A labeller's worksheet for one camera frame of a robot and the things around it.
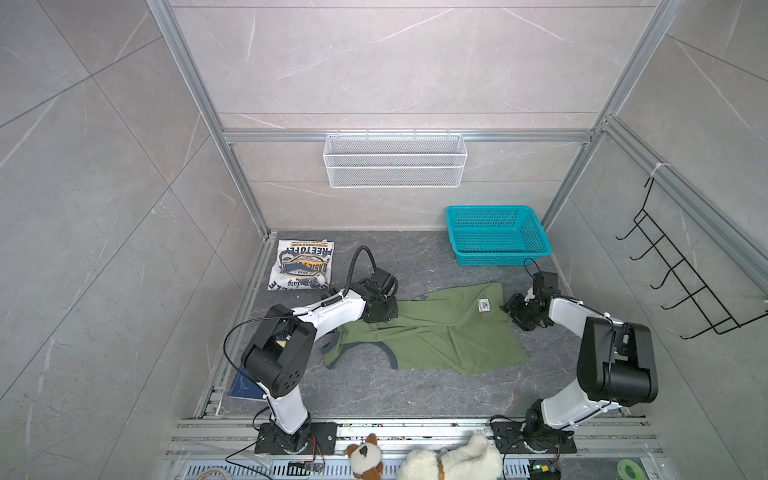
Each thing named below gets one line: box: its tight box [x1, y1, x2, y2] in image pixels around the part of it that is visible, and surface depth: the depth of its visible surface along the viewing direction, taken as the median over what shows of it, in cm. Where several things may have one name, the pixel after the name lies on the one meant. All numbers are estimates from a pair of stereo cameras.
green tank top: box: [322, 282, 529, 375], surface depth 92 cm
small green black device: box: [530, 459, 561, 480], surface depth 72 cm
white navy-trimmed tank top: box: [268, 238, 335, 291], surface depth 106 cm
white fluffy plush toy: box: [398, 434, 503, 480], surface depth 63 cm
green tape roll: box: [617, 459, 646, 480], surface depth 71 cm
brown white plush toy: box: [347, 433, 383, 480], surface depth 70 cm
